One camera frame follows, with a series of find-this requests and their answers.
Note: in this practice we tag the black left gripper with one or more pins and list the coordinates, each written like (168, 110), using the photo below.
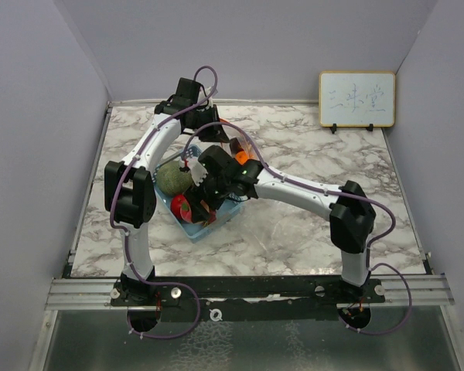
(215, 133)

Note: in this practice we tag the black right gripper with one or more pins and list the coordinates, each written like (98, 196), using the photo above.
(199, 212)

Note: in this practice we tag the red tomato fruit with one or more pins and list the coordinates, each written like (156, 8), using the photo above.
(181, 209)

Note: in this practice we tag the clear zip bag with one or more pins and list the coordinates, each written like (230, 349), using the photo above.
(233, 132)

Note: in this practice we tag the orange fruit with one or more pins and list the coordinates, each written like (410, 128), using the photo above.
(242, 157)

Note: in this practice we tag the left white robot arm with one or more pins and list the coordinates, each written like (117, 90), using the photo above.
(129, 193)

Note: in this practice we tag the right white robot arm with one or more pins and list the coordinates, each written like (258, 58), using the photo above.
(217, 175)

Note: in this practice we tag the clear bag orange zipper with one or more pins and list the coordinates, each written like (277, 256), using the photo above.
(277, 231)

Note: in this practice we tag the red grape bunch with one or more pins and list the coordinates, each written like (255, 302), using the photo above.
(212, 220)

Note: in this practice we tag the blue perforated plastic basket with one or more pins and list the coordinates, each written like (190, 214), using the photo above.
(196, 232)

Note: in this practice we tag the green netted melon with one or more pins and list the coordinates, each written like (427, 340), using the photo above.
(171, 180)

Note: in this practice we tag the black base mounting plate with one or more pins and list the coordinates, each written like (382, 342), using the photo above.
(231, 310)

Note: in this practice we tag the small whiteboard with writing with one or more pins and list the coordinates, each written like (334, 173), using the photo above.
(357, 99)

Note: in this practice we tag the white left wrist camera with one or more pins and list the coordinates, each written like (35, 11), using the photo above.
(205, 92)

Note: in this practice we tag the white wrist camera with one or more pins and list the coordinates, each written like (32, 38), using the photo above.
(205, 92)
(195, 168)

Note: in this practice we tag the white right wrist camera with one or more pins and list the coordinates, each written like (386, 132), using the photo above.
(195, 168)

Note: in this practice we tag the aluminium front rail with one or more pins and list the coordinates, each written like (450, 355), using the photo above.
(382, 290)

